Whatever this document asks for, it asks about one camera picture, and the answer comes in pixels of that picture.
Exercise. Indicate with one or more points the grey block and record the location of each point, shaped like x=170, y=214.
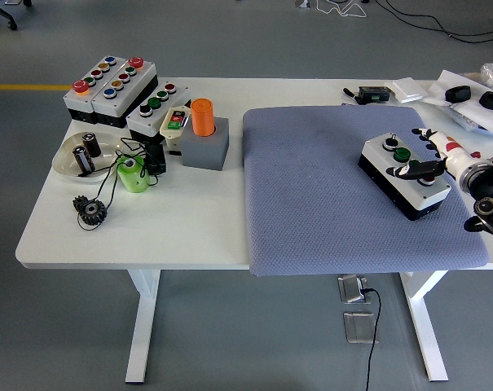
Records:
x=203, y=152

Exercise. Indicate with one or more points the round silver dish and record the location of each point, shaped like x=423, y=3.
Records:
x=64, y=161

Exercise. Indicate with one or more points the cream red-green switch unit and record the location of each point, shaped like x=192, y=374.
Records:
x=173, y=122

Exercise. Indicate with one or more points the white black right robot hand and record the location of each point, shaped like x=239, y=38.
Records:
x=450, y=148

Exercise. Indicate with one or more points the black electronic module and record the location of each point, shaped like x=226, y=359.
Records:
x=374, y=93

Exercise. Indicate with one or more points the green plastic spool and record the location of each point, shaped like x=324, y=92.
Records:
x=134, y=179

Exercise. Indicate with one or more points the closed metal floor plate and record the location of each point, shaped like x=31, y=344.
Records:
x=358, y=328

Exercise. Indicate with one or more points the five-button box with mushroom button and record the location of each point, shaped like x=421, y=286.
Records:
x=124, y=91
x=77, y=102

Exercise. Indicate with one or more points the white paper sheet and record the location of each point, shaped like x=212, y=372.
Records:
x=488, y=118

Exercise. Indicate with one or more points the small black box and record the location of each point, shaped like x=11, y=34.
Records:
x=155, y=159

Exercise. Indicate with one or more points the white flat panel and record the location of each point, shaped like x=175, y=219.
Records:
x=407, y=90

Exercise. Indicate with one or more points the orange cylinder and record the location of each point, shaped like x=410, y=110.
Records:
x=202, y=118

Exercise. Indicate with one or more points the open metal floor socket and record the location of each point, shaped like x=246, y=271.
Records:
x=350, y=289

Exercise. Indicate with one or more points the large black gear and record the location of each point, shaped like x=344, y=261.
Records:
x=93, y=212

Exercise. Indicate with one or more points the white table leg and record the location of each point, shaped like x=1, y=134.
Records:
x=142, y=326
x=425, y=326

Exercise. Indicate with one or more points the small black gear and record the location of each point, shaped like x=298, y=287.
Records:
x=79, y=202

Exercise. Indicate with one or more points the brown capacitor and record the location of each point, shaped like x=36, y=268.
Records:
x=83, y=159
x=92, y=146

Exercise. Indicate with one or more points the black chair base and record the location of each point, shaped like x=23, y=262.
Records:
x=3, y=14

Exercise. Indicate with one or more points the blue-grey textured mat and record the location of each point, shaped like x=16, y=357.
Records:
x=303, y=163

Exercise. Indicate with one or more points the four-button control box with selector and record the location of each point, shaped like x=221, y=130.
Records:
x=377, y=155
x=164, y=108

